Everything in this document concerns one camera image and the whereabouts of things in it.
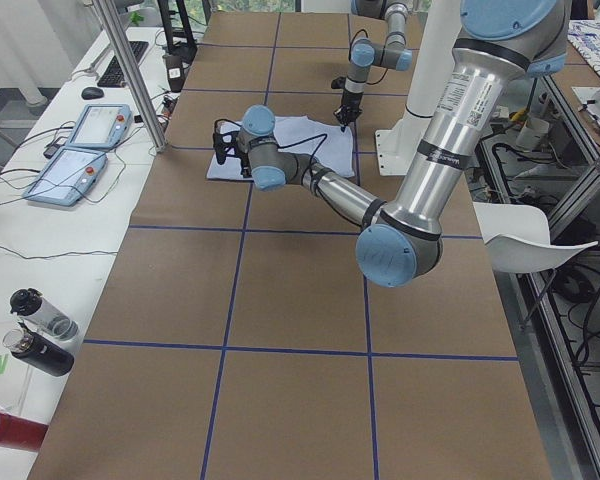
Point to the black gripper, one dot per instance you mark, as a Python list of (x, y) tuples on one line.
[(243, 161), (348, 100)]

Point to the light blue striped shirt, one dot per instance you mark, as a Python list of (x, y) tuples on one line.
[(302, 135)]

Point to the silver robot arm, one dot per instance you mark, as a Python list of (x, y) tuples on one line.
[(497, 42), (393, 54)]

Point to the far teach pendant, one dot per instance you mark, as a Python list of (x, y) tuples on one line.
[(100, 126)]

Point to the teach pendant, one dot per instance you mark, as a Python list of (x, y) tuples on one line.
[(100, 126), (67, 177)]

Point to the black computer mouse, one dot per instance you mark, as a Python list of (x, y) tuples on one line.
[(92, 93)]

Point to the near teach pendant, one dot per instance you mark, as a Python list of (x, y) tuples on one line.
[(67, 177)]

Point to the white plastic chair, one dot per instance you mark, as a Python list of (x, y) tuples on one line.
[(517, 238)]

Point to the clear water bottle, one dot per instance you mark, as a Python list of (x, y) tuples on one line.
[(30, 305)]

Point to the black water bottle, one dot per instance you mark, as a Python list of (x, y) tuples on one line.
[(38, 352)]

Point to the red cylinder bottle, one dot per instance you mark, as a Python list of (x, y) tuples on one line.
[(21, 434)]

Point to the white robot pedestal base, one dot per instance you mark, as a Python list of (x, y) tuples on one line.
[(434, 64)]

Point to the aluminium frame post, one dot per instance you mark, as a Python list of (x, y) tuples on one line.
[(111, 22)]

